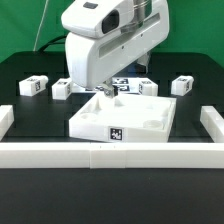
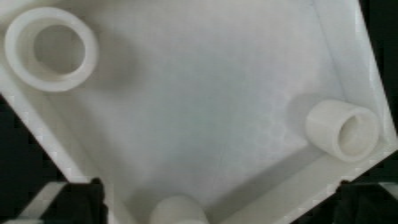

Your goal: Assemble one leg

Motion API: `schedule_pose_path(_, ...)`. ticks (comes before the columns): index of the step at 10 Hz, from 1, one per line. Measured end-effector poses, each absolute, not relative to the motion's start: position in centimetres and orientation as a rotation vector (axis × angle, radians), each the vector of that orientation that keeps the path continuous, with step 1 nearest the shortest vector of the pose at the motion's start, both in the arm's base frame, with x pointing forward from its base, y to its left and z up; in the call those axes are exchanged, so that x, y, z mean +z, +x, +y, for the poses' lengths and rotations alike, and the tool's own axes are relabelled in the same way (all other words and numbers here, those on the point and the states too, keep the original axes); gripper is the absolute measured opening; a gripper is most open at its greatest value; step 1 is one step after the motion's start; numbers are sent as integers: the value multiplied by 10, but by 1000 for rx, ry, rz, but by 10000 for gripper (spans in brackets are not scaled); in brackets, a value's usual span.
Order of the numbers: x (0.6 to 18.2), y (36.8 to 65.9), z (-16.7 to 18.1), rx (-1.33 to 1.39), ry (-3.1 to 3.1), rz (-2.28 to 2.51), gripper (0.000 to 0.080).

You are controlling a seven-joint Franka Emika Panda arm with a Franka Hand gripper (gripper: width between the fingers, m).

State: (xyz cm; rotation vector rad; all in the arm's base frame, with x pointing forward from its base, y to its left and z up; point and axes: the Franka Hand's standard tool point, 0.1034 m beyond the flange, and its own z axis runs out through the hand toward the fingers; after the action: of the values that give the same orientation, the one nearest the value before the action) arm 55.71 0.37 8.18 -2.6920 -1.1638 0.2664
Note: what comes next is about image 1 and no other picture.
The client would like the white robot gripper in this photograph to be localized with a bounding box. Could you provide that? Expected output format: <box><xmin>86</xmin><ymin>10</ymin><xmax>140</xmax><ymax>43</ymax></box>
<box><xmin>65</xmin><ymin>13</ymin><xmax>170</xmax><ymax>99</ymax></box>

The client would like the white square table top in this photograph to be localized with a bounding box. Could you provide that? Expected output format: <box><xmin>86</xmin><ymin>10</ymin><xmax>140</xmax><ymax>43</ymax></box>
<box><xmin>69</xmin><ymin>92</ymin><xmax>176</xmax><ymax>143</ymax></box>

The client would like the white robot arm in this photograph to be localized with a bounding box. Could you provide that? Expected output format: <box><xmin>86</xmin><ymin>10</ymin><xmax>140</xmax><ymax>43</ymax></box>
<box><xmin>61</xmin><ymin>0</ymin><xmax>170</xmax><ymax>98</ymax></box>

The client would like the white sheet with fiducial markers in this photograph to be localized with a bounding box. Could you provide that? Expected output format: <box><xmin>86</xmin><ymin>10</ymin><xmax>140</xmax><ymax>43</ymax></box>
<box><xmin>72</xmin><ymin>77</ymin><xmax>139</xmax><ymax>93</ymax></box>

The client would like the white front fence bar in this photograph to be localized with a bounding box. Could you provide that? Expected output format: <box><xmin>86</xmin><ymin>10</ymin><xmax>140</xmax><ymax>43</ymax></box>
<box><xmin>0</xmin><ymin>143</ymin><xmax>224</xmax><ymax>169</ymax></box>

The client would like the white left fence piece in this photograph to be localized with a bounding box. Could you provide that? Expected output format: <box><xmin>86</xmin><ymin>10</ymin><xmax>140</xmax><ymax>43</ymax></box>
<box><xmin>0</xmin><ymin>105</ymin><xmax>14</xmax><ymax>141</ymax></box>

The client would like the white fence piece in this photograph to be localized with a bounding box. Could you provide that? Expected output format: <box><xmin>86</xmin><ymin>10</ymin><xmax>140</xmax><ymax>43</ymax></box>
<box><xmin>0</xmin><ymin>105</ymin><xmax>14</xmax><ymax>141</ymax></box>
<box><xmin>200</xmin><ymin>106</ymin><xmax>224</xmax><ymax>143</ymax></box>

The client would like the white right fence piece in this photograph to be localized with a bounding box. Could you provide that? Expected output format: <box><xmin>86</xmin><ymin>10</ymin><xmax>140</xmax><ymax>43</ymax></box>
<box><xmin>200</xmin><ymin>106</ymin><xmax>224</xmax><ymax>143</ymax></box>

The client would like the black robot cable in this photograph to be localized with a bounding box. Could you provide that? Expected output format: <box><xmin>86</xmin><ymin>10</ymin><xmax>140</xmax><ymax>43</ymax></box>
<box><xmin>37</xmin><ymin>35</ymin><xmax>69</xmax><ymax>53</ymax></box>

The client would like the thin white cable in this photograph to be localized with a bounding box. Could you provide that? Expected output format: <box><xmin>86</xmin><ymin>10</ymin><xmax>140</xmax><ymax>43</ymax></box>
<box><xmin>32</xmin><ymin>0</ymin><xmax>50</xmax><ymax>53</ymax></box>

